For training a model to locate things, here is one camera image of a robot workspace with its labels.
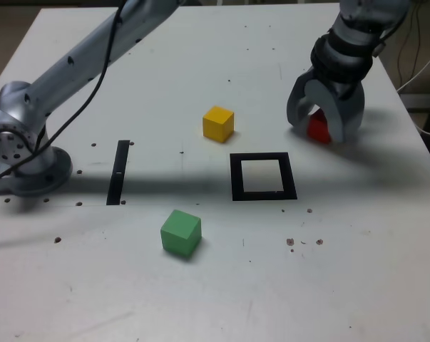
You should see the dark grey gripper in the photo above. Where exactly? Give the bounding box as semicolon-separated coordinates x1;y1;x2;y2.
286;65;367;144

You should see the red cube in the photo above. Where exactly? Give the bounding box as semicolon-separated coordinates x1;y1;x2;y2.
306;109;332;145

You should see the yellow cube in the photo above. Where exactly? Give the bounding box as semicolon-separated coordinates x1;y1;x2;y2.
202;105;235;144

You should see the green cube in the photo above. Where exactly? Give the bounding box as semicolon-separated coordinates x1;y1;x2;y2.
160;209;203;258

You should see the black tape square outline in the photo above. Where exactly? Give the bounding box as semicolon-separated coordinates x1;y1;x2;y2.
229;152;298;202

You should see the grey power strip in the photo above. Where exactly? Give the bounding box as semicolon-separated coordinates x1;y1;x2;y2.
399;93;430;113

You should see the black tape strip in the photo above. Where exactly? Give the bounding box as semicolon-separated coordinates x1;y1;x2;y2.
106;140;131;207

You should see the white metal post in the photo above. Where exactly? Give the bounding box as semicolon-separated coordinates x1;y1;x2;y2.
377;35;397;62

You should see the thin dark hanging cable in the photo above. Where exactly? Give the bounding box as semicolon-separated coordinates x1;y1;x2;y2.
396;6;421;85

